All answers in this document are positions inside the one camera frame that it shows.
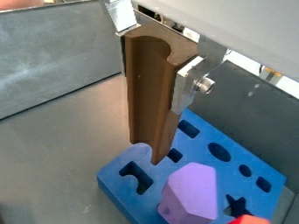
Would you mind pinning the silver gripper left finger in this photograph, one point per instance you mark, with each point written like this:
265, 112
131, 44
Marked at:
121, 11

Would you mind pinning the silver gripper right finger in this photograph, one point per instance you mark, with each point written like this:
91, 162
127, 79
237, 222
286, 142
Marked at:
193, 80

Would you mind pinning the blue shape-sorter block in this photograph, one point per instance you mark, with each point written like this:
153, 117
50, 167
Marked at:
249, 183

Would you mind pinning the purple pentagon peg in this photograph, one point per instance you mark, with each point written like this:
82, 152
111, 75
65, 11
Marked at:
190, 196

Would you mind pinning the red hexagon peg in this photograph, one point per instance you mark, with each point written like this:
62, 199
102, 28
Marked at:
249, 219

